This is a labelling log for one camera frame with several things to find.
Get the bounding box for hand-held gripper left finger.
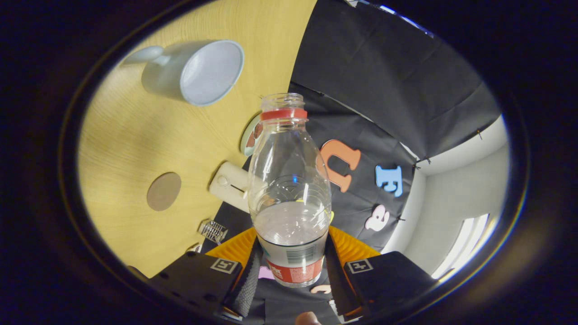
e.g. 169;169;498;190
126;227;263;322

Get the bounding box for pale green plate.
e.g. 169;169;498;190
240;114;263;157

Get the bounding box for clear plastic juice bottle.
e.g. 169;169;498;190
247;93;332;288

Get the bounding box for metal wire utensil holder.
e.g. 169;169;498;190
198;220;228;245

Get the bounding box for round brown coaster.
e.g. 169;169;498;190
146;172;182;212

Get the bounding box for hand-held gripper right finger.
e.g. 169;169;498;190
323;226;457;319

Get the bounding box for wooden table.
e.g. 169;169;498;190
77;0;318;278

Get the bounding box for white cup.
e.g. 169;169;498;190
122;39;245;107

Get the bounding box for white toaster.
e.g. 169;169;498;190
209;162;250;214

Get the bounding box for brown sausage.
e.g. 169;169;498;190
247;123;263;148

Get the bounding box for large ceiling light panel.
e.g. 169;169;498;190
431;214;490;280

